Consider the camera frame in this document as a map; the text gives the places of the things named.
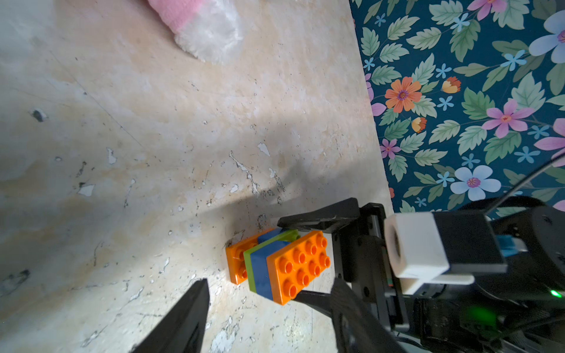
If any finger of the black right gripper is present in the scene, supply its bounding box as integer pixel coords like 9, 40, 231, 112
293, 290, 332, 317
277, 198, 360, 233

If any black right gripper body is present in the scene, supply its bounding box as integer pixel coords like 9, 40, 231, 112
332, 202, 410, 331

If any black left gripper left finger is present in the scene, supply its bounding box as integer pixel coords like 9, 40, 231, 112
132, 279, 210, 353

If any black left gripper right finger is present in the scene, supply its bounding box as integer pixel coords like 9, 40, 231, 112
330, 278, 405, 353

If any green lego brick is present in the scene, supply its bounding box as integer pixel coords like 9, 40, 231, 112
244, 228, 300, 299

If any orange lego brick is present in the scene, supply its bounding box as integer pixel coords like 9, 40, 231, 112
266, 231, 332, 305
226, 228, 275, 285

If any small blue lego brick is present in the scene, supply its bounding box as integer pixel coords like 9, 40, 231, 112
257, 228, 285, 244
250, 241, 290, 301

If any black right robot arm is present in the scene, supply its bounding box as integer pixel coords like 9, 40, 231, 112
278, 197, 564, 352

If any white teddy bear pink shirt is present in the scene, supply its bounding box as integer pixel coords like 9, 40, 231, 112
148, 0, 244, 64

